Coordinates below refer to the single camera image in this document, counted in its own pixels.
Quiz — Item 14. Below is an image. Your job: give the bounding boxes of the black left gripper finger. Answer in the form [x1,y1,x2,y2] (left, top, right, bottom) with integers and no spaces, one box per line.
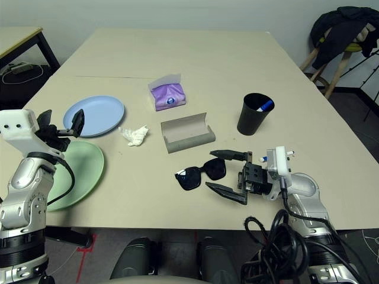
[57,108,86,138]
[36,109,53,128]

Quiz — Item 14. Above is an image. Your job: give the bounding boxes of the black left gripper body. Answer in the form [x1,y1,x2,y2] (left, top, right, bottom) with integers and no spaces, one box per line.
[35,125,72,152]

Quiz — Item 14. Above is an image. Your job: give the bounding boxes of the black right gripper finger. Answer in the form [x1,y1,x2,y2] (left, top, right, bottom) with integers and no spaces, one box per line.
[205,181,249,206]
[209,150,252,162]

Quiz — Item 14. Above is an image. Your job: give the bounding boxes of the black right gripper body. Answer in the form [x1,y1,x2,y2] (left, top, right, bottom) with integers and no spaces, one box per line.
[237,161,272,195]

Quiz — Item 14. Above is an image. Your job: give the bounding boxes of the black sunglasses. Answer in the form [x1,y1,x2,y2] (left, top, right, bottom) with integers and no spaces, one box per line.
[174,158,227,192]

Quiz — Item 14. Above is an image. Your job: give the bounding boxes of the light green plate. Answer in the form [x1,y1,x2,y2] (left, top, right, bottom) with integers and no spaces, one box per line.
[44,140,105,212]

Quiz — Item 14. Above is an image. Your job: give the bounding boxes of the white tissue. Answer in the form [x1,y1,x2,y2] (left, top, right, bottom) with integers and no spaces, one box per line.
[118,125,150,147]

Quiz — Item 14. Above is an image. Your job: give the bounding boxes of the light blue plate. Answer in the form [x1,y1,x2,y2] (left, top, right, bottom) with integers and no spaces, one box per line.
[63,94,125,138]

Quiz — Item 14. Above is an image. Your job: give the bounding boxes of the black plastic cup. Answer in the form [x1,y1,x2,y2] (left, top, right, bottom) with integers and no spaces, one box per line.
[236,93,275,136]

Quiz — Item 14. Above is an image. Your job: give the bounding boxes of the grey open glasses case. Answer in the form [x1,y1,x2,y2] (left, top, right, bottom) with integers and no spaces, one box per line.
[160,112,216,154]

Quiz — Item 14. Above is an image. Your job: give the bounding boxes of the grey power adapter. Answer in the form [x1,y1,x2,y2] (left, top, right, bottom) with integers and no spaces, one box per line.
[10,62,33,74]

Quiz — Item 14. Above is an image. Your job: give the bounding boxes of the blue marker in cup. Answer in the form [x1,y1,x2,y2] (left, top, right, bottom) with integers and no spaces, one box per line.
[256,100,274,112]

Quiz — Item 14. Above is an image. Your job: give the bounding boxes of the dark grey robot right leg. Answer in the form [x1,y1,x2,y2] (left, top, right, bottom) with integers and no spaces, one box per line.
[197,235,237,282]

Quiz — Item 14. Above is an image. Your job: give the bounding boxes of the dark grey robot leg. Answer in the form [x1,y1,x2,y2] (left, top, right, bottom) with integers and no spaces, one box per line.
[111,236,158,280]
[197,235,237,282]

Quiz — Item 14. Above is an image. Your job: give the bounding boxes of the purple tissue pack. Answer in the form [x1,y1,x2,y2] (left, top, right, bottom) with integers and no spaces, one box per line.
[147,72,187,112]

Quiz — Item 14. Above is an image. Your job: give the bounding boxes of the black table foot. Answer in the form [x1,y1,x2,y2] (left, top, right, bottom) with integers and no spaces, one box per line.
[44,226,92,248]

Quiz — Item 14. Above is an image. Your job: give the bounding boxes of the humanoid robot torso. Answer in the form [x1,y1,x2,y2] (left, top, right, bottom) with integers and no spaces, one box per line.
[109,275,208,284]

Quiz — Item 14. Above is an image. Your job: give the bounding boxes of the dark grey robot left leg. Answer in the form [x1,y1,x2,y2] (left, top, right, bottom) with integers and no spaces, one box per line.
[111,236,158,280]

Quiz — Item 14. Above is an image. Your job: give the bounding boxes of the wooden stool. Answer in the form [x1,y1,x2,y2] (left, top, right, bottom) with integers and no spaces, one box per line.
[300,28,362,98]

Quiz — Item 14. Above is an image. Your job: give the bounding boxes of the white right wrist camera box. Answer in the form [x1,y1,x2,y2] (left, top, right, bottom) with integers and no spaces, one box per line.
[265,146,293,202]

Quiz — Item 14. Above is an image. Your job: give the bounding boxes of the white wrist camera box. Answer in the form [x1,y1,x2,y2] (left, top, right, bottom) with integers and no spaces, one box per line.
[265,146,293,202]
[0,109,65,156]

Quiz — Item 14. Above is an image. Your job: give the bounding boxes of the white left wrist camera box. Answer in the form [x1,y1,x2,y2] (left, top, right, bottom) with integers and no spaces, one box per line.
[0,109,65,156]

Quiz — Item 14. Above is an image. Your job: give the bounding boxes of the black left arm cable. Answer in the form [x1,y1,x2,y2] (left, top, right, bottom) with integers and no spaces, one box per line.
[47,156,75,206]

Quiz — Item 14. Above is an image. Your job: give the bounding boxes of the white cable loop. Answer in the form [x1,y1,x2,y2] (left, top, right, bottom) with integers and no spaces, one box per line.
[2,63,45,85]

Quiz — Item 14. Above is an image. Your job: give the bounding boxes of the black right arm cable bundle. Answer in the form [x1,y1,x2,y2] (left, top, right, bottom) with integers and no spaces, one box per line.
[240,176,368,284]

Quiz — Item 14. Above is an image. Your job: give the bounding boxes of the beige side table black frame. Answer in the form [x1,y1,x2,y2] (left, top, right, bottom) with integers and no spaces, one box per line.
[0,27,62,72]

